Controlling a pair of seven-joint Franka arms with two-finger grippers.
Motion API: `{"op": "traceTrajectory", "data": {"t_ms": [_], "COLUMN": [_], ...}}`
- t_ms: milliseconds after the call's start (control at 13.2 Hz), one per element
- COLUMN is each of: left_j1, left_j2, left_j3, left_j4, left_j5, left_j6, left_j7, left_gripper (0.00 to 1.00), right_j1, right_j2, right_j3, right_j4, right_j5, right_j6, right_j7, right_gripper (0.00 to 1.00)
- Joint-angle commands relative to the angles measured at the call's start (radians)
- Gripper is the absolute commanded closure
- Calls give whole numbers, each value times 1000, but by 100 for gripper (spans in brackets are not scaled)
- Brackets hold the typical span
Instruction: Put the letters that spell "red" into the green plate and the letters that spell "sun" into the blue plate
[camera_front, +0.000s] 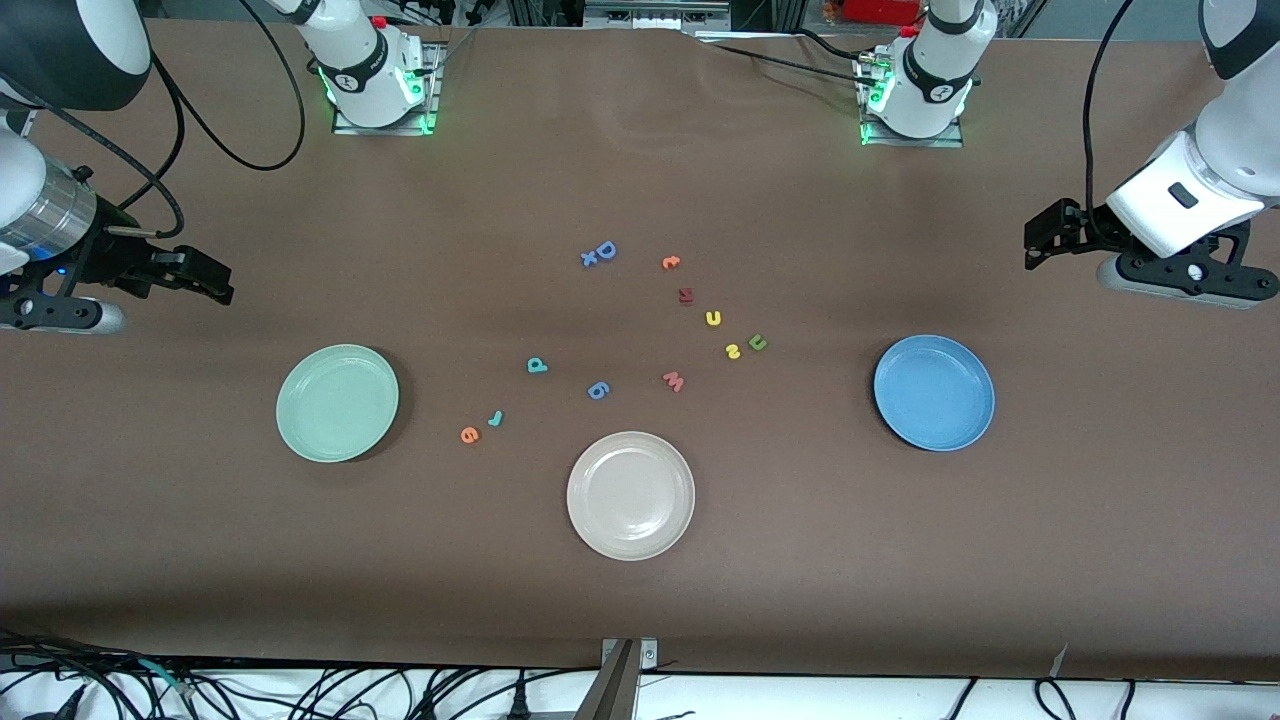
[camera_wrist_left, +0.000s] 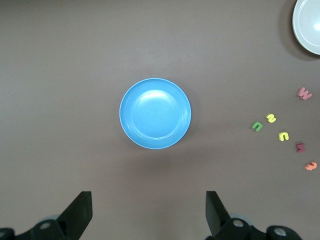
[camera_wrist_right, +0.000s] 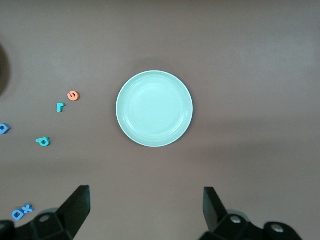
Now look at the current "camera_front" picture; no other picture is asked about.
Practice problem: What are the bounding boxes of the blue plate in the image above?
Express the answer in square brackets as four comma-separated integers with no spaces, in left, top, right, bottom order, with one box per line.
[873,334,996,452]

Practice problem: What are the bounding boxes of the pale green plate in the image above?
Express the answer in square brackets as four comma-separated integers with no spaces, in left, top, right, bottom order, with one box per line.
[276,344,400,464]

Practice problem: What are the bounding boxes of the red box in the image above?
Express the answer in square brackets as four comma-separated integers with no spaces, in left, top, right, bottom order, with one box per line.
[843,0,923,27]

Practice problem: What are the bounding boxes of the beige plate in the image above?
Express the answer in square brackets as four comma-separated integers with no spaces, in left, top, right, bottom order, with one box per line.
[566,431,696,562]

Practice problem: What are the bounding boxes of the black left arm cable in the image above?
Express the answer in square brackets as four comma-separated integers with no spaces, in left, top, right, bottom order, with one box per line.
[1083,0,1141,246]

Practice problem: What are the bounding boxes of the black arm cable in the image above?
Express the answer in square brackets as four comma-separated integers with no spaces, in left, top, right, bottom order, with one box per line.
[1083,0,1141,246]
[20,0,307,241]

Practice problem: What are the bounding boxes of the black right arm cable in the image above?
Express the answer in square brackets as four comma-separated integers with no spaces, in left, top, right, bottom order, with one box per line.
[20,0,307,241]

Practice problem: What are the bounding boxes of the black cable on table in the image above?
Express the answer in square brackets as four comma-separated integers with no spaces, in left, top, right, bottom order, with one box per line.
[693,38,883,89]
[793,28,881,63]

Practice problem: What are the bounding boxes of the teal cable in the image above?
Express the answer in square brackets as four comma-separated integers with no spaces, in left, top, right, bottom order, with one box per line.
[138,658,198,698]

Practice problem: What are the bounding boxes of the black looped floor cable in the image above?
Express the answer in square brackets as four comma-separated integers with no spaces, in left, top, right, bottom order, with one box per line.
[1033,677,1079,720]

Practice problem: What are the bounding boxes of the metal table edge bracket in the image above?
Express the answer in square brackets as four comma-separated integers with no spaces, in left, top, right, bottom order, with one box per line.
[600,637,660,720]

